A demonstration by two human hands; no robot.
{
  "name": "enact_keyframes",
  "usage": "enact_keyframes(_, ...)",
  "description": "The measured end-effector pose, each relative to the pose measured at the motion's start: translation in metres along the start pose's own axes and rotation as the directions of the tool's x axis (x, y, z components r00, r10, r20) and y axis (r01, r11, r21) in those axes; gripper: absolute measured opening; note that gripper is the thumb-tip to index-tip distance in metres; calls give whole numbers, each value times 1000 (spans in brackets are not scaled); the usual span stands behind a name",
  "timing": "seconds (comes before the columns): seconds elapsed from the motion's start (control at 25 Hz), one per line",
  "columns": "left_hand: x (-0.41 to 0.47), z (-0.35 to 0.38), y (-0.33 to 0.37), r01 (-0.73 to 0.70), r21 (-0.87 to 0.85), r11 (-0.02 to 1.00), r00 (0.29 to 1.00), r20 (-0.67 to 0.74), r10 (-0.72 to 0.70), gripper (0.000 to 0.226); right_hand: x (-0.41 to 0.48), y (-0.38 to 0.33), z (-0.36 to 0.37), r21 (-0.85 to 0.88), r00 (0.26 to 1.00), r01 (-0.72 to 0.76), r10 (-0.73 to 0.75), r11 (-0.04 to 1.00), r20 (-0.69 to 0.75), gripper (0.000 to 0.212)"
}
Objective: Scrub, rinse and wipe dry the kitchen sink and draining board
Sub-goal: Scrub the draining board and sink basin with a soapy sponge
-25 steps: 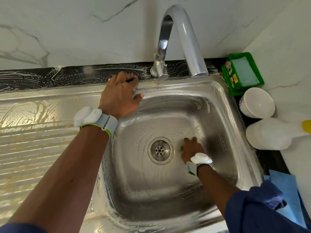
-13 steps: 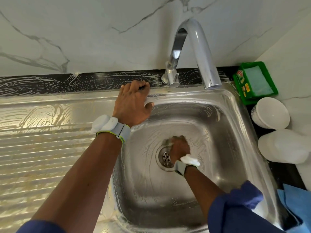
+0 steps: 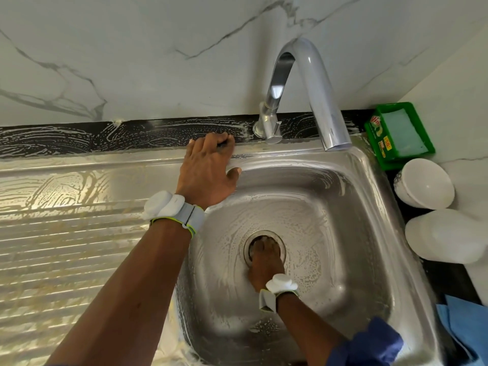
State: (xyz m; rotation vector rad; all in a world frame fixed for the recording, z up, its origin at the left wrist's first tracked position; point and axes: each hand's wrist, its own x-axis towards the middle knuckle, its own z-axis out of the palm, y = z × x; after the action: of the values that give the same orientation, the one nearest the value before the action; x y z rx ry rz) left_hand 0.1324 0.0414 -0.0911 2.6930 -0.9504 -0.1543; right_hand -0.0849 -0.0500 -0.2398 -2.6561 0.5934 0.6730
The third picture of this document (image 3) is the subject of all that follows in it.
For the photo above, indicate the person's right hand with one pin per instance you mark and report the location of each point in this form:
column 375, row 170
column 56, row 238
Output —
column 265, row 263

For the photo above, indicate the blue cloth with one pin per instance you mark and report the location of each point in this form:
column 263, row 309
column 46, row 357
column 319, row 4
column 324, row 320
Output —
column 467, row 328

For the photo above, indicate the person's left hand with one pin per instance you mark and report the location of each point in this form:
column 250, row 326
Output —
column 204, row 175

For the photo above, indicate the green soap tray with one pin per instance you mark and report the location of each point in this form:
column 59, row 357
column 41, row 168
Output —
column 400, row 135

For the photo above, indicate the white left wrist tracker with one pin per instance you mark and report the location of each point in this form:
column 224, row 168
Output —
column 169, row 206

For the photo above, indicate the white bowl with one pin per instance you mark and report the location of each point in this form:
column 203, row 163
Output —
column 423, row 183

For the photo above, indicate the person's left forearm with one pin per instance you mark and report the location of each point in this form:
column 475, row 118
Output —
column 126, row 301

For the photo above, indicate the white yellow spray bottle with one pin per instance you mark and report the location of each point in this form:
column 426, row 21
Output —
column 446, row 236

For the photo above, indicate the chrome faucet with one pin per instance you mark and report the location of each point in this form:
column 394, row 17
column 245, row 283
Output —
column 316, row 84

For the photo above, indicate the metal drain strainer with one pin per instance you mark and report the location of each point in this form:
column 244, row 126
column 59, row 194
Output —
column 245, row 247

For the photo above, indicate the stainless steel sink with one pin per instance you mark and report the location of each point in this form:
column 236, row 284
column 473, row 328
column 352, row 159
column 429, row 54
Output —
column 335, row 247

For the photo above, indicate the person's right forearm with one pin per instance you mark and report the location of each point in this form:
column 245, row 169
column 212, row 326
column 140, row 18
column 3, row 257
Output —
column 309, row 331

